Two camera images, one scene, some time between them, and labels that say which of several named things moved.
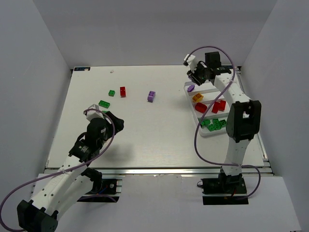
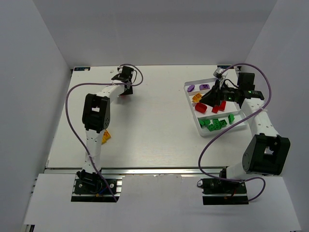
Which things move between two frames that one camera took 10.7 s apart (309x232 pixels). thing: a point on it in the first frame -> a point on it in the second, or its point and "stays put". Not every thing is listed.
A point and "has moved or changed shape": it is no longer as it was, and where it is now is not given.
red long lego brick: x=222 y=105 stays put
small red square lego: x=216 y=107 stays put
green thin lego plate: x=217 y=125 stays put
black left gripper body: x=115 y=122 -> x=125 y=90
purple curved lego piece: x=190 y=88 stays put
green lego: x=206 y=122 stays put
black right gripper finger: x=193 y=78 -> x=212 y=97
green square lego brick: x=223 y=122 has moved or changed shape
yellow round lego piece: x=198 y=97 stays put
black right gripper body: x=195 y=76 -> x=219 y=94
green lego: x=211 y=127 stays put
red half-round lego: x=201 y=107 stays put
